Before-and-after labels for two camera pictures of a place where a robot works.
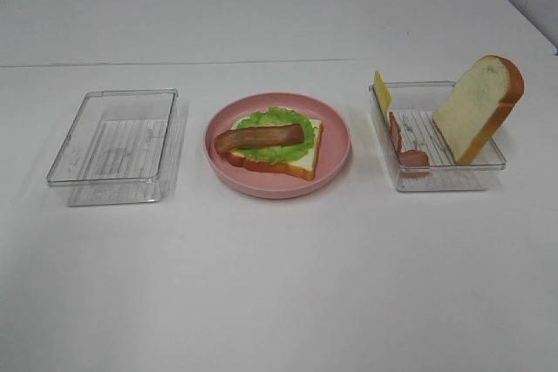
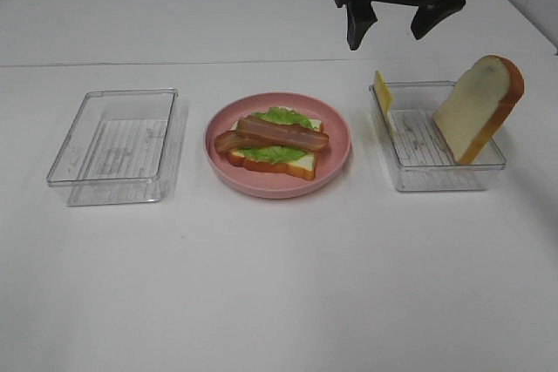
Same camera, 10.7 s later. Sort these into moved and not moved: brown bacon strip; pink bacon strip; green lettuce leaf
Moved: pink bacon strip
Not moved: green lettuce leaf; brown bacon strip
